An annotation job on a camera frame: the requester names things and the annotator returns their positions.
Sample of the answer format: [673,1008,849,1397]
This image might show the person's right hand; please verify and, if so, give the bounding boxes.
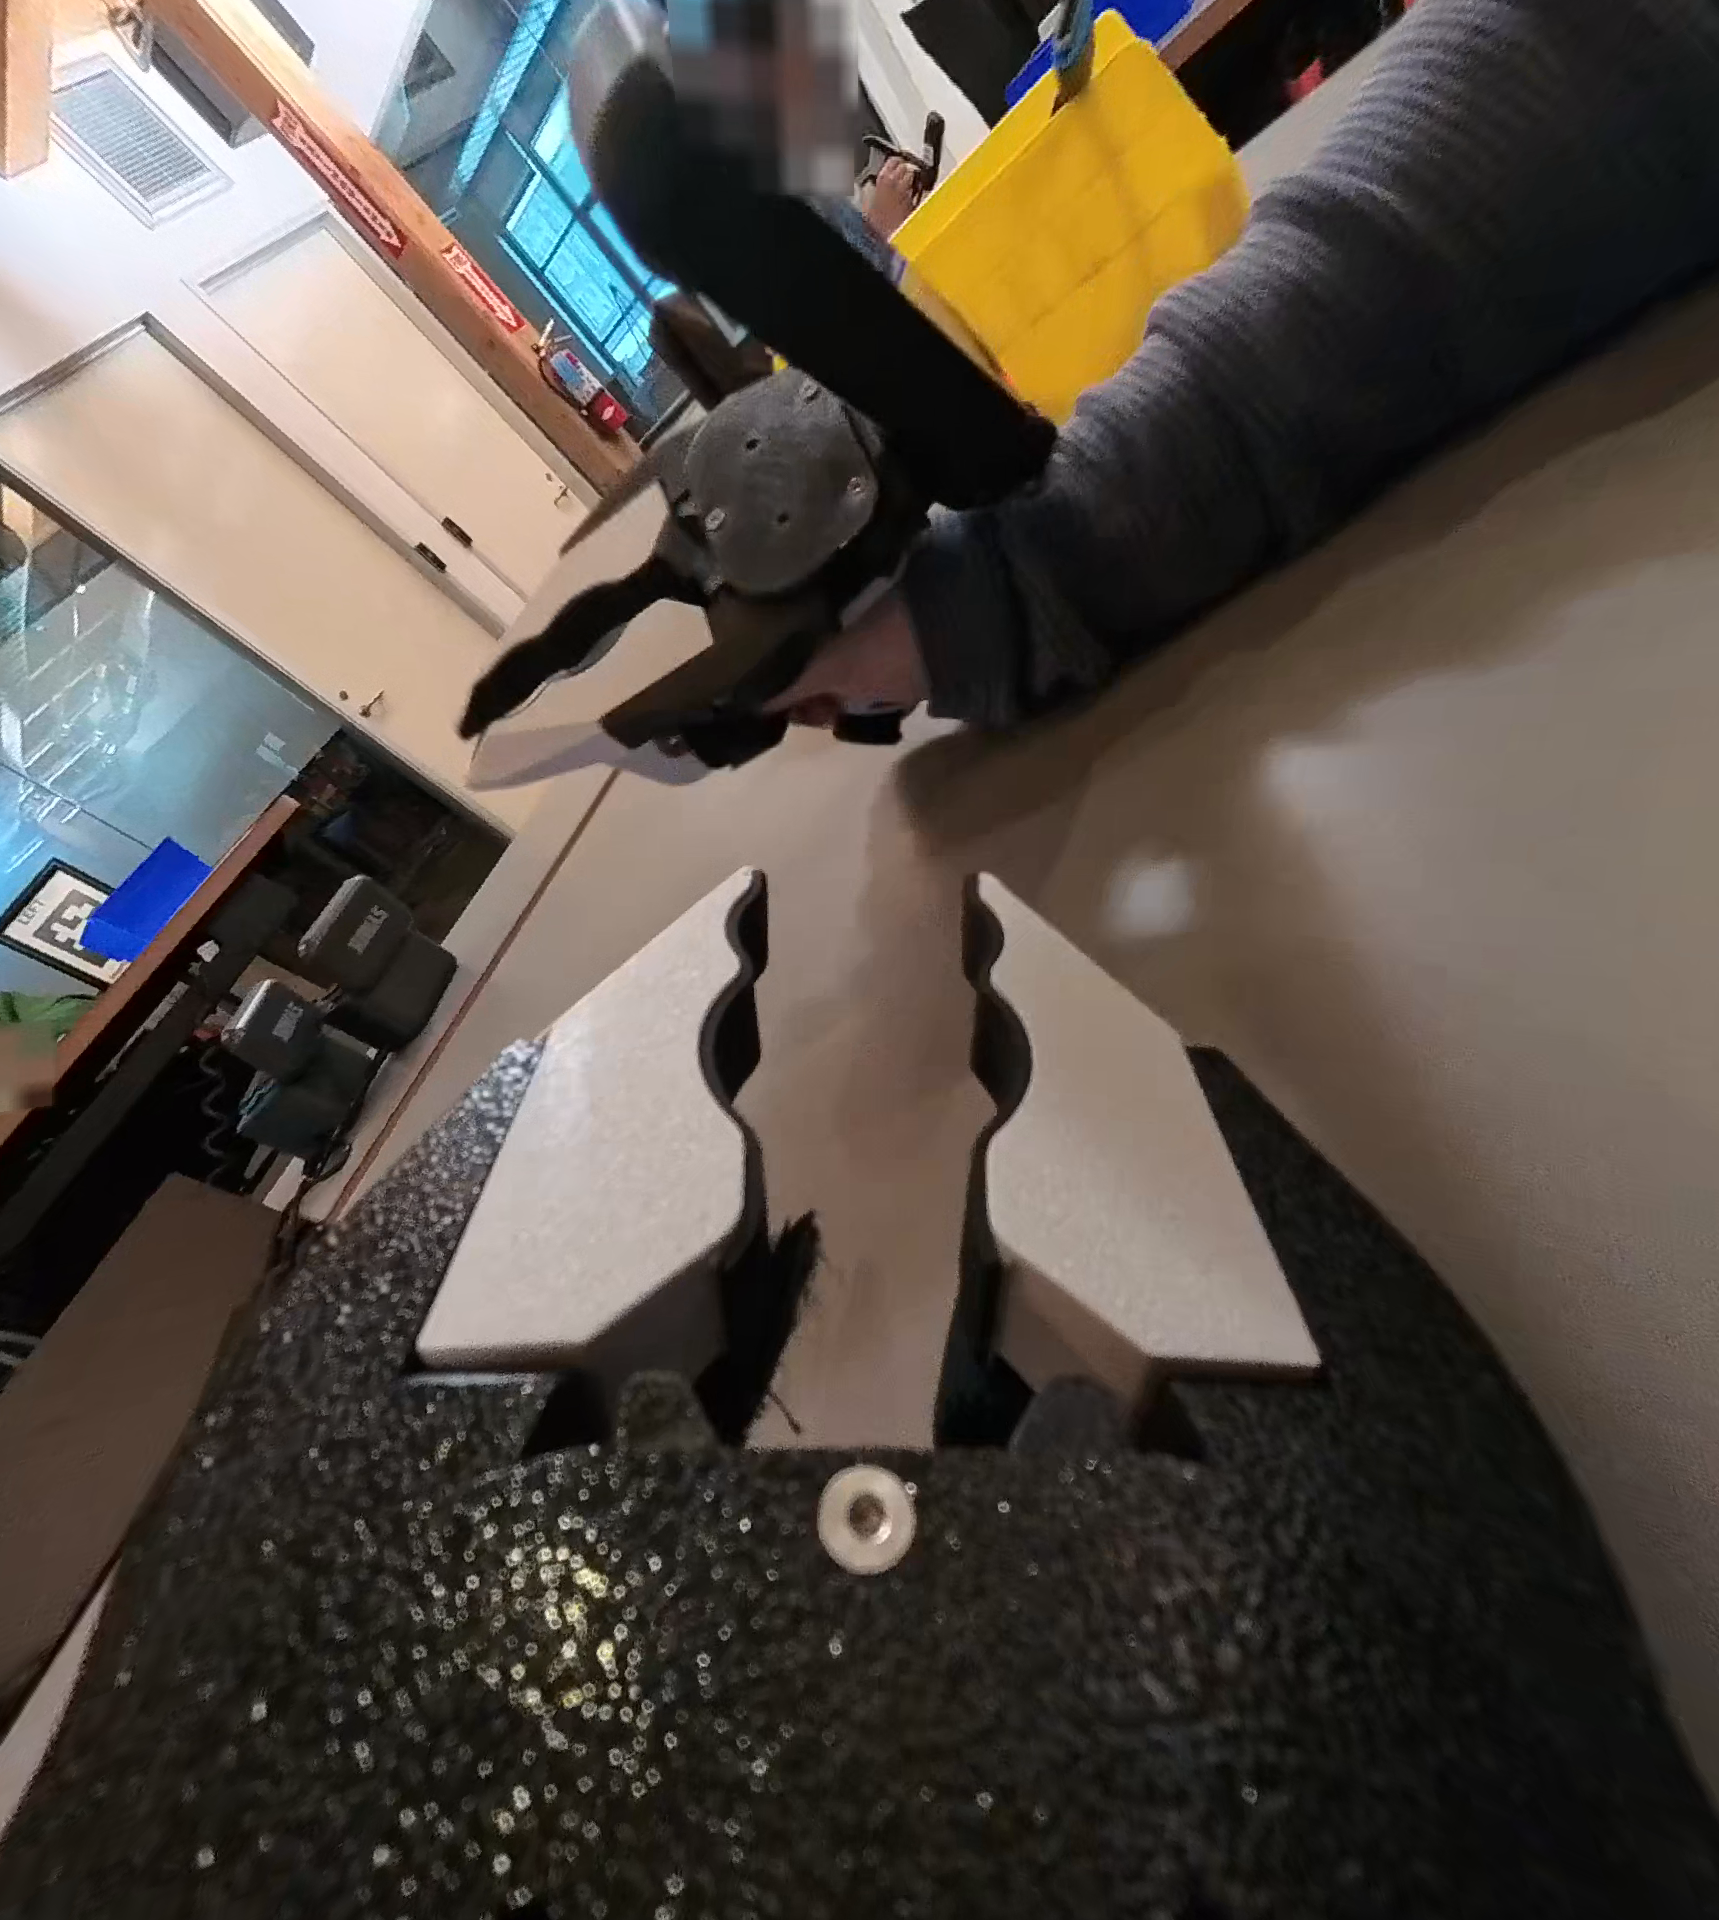
[792,579,937,723]

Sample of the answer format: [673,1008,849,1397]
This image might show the large blue bin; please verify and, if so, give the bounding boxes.
[1008,0,1221,103]

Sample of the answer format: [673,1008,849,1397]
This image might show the small blue bin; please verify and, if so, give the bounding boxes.
[80,833,217,957]

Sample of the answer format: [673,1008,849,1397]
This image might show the fire extinguisher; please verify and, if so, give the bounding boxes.
[540,340,632,430]

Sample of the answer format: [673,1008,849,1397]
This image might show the white door with lever handle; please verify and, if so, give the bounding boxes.
[0,310,526,845]

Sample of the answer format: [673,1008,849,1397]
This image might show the black hard case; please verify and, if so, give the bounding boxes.
[223,982,371,1154]
[296,877,459,1048]

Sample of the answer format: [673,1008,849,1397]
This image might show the glass partition window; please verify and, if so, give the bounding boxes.
[0,415,513,1019]

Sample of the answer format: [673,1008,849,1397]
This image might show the wall vent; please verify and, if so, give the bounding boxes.
[43,58,235,231]

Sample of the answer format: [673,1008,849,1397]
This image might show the framed marker tag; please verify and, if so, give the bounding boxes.
[0,861,118,994]

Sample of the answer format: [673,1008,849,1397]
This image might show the large yellow storage bin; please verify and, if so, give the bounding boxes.
[890,10,1251,421]

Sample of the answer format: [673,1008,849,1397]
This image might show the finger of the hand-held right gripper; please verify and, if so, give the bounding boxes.
[462,600,722,788]
[462,476,717,738]

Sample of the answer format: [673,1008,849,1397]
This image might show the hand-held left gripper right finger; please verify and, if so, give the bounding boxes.
[962,877,1328,1418]

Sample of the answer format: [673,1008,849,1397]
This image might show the red sign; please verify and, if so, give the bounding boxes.
[274,99,409,260]
[436,240,526,340]

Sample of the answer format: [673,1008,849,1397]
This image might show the long brown-edged table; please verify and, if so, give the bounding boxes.
[0,798,306,1234]

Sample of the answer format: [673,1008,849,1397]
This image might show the exterior window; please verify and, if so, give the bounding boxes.
[377,0,739,391]

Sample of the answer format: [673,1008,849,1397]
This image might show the white double door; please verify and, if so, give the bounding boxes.
[185,205,609,632]

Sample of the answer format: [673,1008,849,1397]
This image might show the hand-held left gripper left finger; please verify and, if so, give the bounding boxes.
[409,865,771,1379]

